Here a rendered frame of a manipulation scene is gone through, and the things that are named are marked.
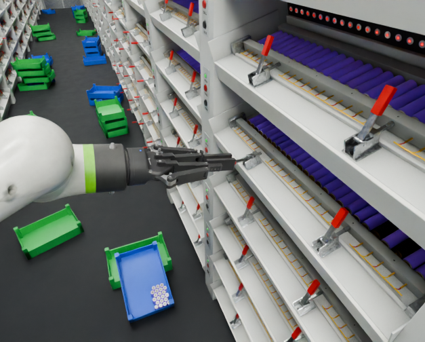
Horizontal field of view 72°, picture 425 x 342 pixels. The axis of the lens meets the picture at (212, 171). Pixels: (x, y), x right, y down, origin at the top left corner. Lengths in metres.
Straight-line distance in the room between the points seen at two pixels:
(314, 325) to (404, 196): 0.40
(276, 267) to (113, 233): 1.23
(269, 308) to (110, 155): 0.62
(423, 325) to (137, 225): 1.58
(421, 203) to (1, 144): 0.48
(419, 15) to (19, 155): 0.45
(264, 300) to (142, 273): 0.75
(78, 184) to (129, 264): 1.03
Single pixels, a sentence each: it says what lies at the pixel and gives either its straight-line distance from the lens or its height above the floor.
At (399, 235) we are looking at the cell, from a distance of 0.57.
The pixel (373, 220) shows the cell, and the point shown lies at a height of 0.95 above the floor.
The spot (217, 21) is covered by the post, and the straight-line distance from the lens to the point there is 0.75.
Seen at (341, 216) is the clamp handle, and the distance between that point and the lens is 0.51.
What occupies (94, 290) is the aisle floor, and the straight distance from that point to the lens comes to 1.63.
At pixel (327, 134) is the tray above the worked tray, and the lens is 0.46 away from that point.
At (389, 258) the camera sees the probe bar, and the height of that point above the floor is 0.94.
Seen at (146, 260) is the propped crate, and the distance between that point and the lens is 1.55.
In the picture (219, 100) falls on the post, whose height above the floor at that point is 0.99.
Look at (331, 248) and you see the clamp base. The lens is 0.56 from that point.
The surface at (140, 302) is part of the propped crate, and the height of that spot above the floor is 0.03.
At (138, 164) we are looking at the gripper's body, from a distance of 0.57.
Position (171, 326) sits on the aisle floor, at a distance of 1.46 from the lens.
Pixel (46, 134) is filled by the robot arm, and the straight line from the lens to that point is 0.43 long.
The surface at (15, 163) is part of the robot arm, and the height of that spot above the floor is 1.11.
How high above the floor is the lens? 1.31
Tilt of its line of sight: 37 degrees down
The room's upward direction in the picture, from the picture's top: straight up
